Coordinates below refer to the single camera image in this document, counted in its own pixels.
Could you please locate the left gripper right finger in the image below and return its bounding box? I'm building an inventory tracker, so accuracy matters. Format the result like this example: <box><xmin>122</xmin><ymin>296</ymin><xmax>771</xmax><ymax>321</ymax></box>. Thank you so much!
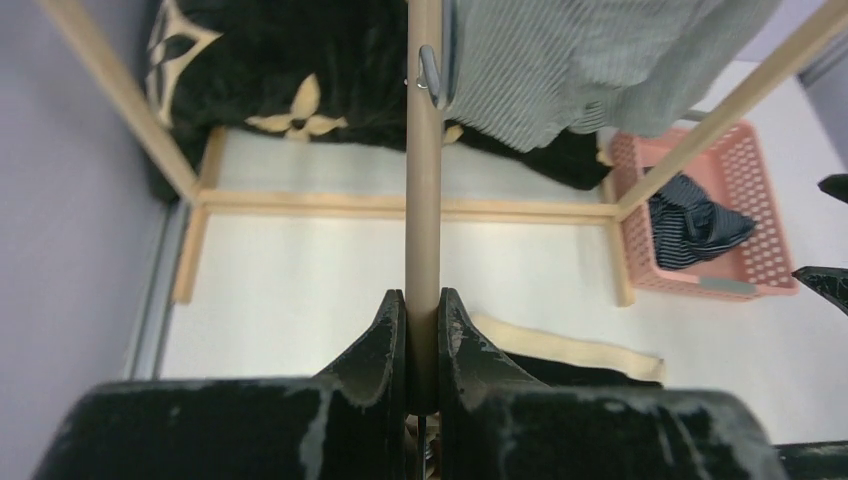
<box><xmin>438</xmin><ymin>288</ymin><xmax>786</xmax><ymax>479</ymax></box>

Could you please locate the black floral blanket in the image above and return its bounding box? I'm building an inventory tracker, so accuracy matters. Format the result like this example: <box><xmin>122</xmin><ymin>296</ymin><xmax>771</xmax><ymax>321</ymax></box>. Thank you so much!
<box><xmin>144</xmin><ymin>0</ymin><xmax>614</xmax><ymax>203</ymax></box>

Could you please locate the pink plastic basket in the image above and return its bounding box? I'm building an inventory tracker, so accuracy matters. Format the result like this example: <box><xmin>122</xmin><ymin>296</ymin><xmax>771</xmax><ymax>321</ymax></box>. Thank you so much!
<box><xmin>621</xmin><ymin>121</ymin><xmax>799</xmax><ymax>301</ymax></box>

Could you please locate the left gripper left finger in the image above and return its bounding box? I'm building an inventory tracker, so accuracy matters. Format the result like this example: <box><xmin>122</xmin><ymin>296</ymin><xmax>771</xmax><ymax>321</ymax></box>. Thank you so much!
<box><xmin>34</xmin><ymin>290</ymin><xmax>406</xmax><ymax>479</ymax></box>

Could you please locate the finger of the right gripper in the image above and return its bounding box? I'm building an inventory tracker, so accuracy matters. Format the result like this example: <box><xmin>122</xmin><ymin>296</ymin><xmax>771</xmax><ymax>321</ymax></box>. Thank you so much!
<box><xmin>792</xmin><ymin>266</ymin><xmax>847</xmax><ymax>314</ymax></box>
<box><xmin>818</xmin><ymin>173</ymin><xmax>848</xmax><ymax>204</ymax></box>

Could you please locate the grey striped underwear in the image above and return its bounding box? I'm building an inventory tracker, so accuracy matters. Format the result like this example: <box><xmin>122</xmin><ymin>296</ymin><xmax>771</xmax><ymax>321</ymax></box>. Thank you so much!
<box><xmin>446</xmin><ymin>1</ymin><xmax>777</xmax><ymax>152</ymax></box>

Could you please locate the black underwear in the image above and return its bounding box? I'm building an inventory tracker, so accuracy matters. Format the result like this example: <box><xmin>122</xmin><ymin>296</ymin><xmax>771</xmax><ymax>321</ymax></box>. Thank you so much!
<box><xmin>471</xmin><ymin>313</ymin><xmax>666</xmax><ymax>387</ymax></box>

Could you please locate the navy striped underwear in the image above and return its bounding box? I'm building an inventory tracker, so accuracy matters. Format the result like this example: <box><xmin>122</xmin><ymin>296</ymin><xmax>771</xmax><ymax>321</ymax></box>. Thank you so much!
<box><xmin>648</xmin><ymin>174</ymin><xmax>757</xmax><ymax>271</ymax></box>

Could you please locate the wooden clothes rack frame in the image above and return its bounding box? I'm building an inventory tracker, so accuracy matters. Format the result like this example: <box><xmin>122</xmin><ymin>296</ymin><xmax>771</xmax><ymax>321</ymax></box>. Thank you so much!
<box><xmin>41</xmin><ymin>1</ymin><xmax>847</xmax><ymax>307</ymax></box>

